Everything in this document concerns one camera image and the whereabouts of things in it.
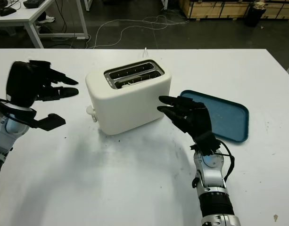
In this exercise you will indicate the black trash bin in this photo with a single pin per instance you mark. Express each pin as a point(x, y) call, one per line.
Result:
point(253, 16)

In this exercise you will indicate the wooden shipping crate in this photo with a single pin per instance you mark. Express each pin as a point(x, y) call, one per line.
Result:
point(217, 9)

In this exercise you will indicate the black flat case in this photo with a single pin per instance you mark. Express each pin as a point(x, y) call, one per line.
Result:
point(33, 2)

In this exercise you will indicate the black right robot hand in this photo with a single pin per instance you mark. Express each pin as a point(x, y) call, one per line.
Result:
point(198, 120)

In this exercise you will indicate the blue plastic tray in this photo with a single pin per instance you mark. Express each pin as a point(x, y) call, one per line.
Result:
point(229, 117)

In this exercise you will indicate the white toaster browning dial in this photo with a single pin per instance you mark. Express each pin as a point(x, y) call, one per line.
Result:
point(95, 117)

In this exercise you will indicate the slice of white bread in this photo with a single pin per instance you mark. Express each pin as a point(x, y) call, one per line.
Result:
point(129, 83)

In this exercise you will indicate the pair of white shoes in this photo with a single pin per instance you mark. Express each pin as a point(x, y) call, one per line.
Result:
point(47, 19)

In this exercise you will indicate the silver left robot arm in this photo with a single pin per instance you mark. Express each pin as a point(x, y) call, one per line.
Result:
point(5, 134)

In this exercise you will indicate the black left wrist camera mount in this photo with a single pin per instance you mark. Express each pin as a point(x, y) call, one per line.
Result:
point(51, 122)

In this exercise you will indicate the black handheld device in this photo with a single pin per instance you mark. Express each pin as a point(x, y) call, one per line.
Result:
point(6, 12)

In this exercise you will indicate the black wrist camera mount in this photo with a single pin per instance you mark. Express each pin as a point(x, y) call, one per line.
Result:
point(205, 143)
point(51, 122)

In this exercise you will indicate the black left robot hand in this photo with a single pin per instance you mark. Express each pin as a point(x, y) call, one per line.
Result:
point(20, 82)

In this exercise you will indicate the white toaster lever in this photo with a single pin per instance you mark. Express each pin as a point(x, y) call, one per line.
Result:
point(90, 110)

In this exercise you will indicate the white office desk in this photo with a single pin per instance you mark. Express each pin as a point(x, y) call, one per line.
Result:
point(19, 16)

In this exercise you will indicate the cream white two-slot toaster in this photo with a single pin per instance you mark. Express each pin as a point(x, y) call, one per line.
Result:
point(132, 106)

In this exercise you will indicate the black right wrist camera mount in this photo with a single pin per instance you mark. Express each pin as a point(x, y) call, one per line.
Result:
point(205, 143)

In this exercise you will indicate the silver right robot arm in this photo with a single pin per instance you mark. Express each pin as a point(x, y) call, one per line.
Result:
point(210, 174)

